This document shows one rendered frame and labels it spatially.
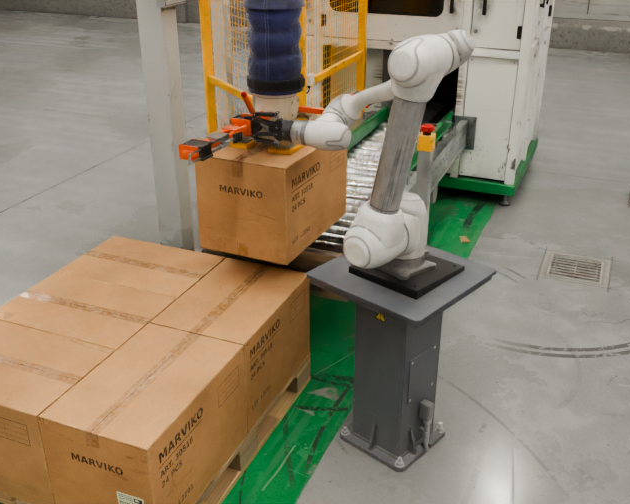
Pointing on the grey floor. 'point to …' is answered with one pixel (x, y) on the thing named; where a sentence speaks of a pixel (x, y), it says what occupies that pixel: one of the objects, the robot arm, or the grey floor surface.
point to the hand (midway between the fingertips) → (244, 125)
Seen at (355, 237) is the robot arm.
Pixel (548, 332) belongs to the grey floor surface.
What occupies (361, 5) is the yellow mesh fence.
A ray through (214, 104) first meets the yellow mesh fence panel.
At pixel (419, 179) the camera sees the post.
